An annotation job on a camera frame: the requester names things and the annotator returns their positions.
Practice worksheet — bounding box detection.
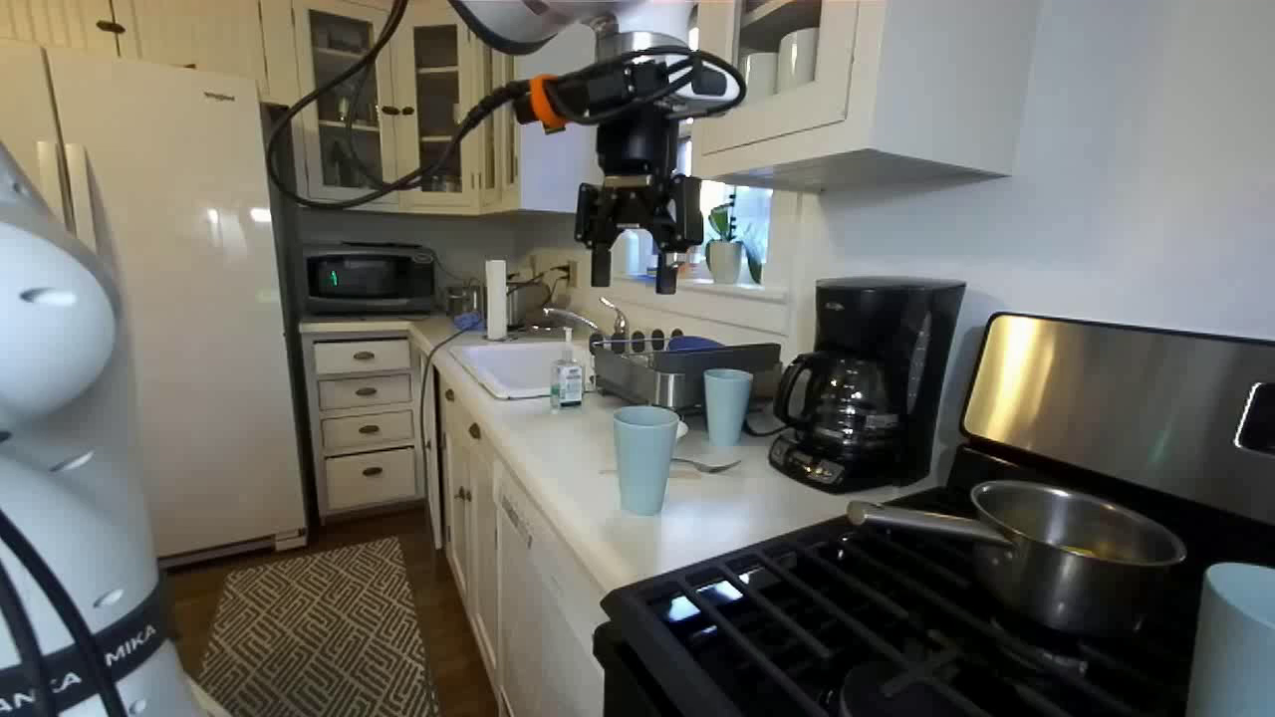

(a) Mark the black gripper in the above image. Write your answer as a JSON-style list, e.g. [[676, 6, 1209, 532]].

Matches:
[[570, 103, 708, 299]]

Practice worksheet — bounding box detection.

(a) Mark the clear hand soap bottle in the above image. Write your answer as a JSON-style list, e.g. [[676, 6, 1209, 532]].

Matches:
[[550, 344, 590, 415]]

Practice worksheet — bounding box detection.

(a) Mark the white pot with plant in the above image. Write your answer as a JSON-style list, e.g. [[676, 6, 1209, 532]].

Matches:
[[703, 192, 769, 291]]

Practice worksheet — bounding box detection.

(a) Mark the chrome faucet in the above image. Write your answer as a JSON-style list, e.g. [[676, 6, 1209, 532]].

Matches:
[[533, 295, 639, 345]]

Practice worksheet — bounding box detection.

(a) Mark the grey dish rack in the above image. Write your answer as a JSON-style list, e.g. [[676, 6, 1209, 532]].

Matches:
[[590, 329, 784, 415]]

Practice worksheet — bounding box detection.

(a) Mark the white paper towel roll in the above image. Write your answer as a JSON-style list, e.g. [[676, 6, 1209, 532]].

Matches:
[[482, 253, 513, 344]]

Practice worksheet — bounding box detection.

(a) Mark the silver toaster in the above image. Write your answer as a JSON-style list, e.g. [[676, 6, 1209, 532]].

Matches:
[[444, 277, 490, 324]]

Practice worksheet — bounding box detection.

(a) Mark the small white mug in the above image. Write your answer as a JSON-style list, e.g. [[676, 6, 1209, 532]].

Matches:
[[739, 48, 783, 101]]

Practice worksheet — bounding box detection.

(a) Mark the light blue plastic cup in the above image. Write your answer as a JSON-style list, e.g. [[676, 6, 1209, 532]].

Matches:
[[1184, 556, 1275, 717], [703, 366, 756, 451], [610, 401, 683, 522]]

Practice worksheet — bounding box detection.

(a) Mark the large white mug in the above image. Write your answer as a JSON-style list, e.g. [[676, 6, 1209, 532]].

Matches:
[[773, 24, 826, 95]]

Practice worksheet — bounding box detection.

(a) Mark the black toaster oven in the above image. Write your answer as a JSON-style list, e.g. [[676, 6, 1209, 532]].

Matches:
[[300, 239, 444, 319]]

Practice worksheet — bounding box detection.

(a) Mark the black coffee maker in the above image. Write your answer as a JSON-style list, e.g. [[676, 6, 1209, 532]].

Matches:
[[764, 275, 967, 498]]

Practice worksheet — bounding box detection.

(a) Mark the white base cabinet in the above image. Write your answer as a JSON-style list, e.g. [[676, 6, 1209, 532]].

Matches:
[[432, 354, 509, 697]]

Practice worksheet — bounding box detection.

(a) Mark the white drawer unit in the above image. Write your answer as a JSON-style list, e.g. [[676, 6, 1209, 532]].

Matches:
[[294, 316, 450, 522]]

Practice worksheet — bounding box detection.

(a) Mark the white dishwasher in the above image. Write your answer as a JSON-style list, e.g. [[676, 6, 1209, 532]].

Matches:
[[490, 454, 613, 717]]

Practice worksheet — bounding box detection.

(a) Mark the black and steel stove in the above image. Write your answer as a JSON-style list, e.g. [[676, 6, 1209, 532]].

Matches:
[[590, 309, 1275, 717]]

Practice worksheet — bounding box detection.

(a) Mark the white refrigerator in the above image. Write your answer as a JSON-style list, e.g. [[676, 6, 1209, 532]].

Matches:
[[0, 37, 315, 569]]

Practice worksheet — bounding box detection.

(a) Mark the patterned grey rug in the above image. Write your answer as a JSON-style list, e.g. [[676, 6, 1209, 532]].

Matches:
[[195, 532, 444, 717]]

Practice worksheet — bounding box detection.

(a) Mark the white cabinet above refrigerator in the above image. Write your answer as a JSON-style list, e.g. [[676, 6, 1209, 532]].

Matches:
[[0, 0, 273, 84]]

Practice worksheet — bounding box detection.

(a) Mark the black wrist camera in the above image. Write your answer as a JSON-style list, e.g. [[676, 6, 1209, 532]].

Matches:
[[566, 54, 749, 135]]

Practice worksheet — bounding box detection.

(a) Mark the white glass door wall cabinet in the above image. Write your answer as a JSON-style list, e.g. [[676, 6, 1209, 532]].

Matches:
[[254, 0, 603, 222]]

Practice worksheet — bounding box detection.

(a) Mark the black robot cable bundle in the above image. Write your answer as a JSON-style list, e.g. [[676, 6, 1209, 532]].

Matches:
[[261, 0, 749, 215]]

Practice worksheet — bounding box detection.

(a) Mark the white wall cabinet with mugs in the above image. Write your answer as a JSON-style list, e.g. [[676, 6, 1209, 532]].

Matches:
[[691, 0, 1043, 195]]

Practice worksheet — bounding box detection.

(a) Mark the steel saucepan with handle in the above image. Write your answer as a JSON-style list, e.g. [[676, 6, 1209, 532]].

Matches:
[[844, 479, 1192, 641]]

